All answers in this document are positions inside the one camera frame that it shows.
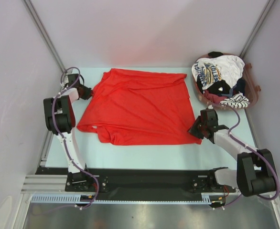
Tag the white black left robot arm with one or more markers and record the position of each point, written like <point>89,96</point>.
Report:
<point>60,120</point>

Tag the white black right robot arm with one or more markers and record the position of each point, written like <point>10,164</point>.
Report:
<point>255,174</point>

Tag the aluminium frame rail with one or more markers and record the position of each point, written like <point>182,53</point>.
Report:
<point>44,184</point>

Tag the red tank top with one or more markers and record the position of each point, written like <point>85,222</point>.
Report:
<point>132,108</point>

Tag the brown translucent laundry basket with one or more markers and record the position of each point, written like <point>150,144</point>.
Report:
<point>245,85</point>

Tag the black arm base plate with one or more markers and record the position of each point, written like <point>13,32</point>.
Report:
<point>141,185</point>

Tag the navy white striped tank top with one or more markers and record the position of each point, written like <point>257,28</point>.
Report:
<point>237,101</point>

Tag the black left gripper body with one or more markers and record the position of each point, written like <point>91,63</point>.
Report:
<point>80,86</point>

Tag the white printed tank top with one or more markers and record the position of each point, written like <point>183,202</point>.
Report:
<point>227,68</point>

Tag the white slotted cable duct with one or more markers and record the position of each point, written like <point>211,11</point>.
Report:
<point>61,198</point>

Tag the maroon tank top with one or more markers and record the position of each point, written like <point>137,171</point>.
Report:
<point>213,97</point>

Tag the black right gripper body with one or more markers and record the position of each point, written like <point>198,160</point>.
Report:
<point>204,125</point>

